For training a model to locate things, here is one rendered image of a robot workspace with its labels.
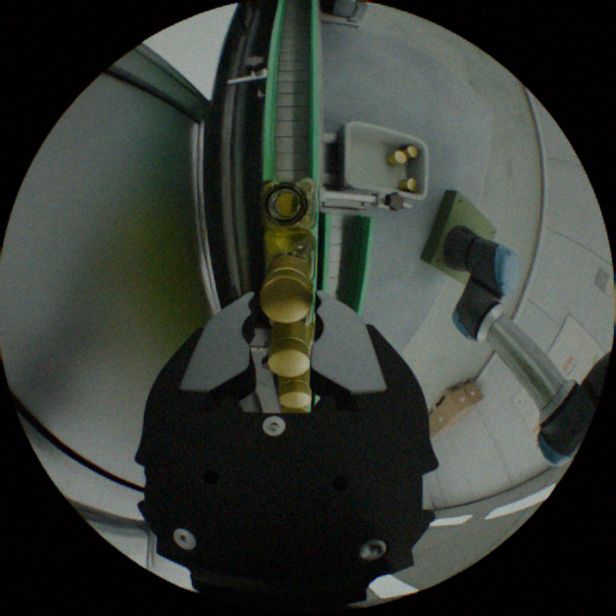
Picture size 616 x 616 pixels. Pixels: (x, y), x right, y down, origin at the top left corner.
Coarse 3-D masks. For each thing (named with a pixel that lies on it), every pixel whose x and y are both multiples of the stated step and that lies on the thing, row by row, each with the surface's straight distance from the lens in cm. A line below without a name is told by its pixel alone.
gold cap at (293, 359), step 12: (276, 324) 17; (288, 324) 17; (300, 324) 17; (276, 336) 16; (288, 336) 15; (300, 336) 16; (276, 348) 15; (288, 348) 14; (300, 348) 15; (276, 360) 15; (288, 360) 15; (300, 360) 15; (276, 372) 16; (288, 372) 16; (300, 372) 16
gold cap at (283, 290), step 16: (288, 256) 15; (272, 272) 13; (288, 272) 12; (304, 272) 13; (272, 288) 11; (288, 288) 11; (304, 288) 11; (272, 304) 12; (288, 304) 12; (304, 304) 12; (288, 320) 12
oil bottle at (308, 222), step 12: (276, 180) 18; (288, 180) 18; (300, 180) 18; (312, 180) 19; (264, 192) 18; (312, 192) 18; (288, 204) 20; (312, 204) 18; (264, 216) 18; (312, 216) 18; (264, 228) 19; (276, 228) 18; (288, 228) 18; (300, 228) 18; (312, 228) 19
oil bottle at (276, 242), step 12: (264, 240) 20; (276, 240) 18; (288, 240) 18; (300, 240) 18; (312, 240) 19; (264, 252) 19; (276, 252) 18; (300, 252) 18; (312, 252) 18; (264, 264) 20; (312, 264) 19; (312, 276) 19
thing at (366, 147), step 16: (352, 128) 50; (368, 128) 50; (384, 128) 52; (352, 144) 54; (368, 144) 56; (384, 144) 58; (400, 144) 58; (416, 144) 57; (352, 160) 53; (368, 160) 55; (384, 160) 57; (416, 160) 58; (352, 176) 52; (368, 176) 54; (384, 176) 56; (400, 176) 58; (416, 176) 57; (384, 192) 47; (400, 192) 49; (416, 192) 56
